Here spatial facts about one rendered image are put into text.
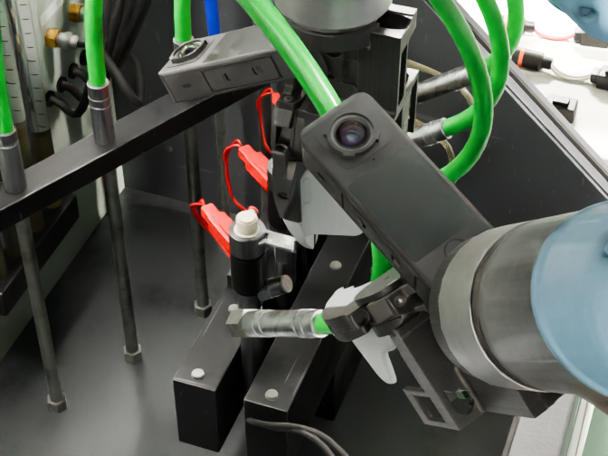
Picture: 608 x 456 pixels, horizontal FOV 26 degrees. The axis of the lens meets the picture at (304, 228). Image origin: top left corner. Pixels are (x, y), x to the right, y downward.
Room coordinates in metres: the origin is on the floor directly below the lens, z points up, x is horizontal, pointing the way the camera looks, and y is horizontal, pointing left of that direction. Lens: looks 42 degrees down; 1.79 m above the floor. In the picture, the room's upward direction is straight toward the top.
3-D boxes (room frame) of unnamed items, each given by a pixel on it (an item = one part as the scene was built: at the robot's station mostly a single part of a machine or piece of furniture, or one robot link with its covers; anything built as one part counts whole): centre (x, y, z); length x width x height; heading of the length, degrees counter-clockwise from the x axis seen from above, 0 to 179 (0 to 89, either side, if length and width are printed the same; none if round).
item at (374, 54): (0.71, -0.03, 1.27); 0.09 x 0.08 x 0.12; 70
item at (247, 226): (0.74, 0.04, 1.12); 0.02 x 0.02 x 0.03
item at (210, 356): (0.85, 0.00, 0.91); 0.34 x 0.10 x 0.15; 160
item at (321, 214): (0.70, -0.02, 1.16); 0.06 x 0.03 x 0.09; 70
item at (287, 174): (0.70, 0.01, 1.21); 0.05 x 0.02 x 0.09; 160
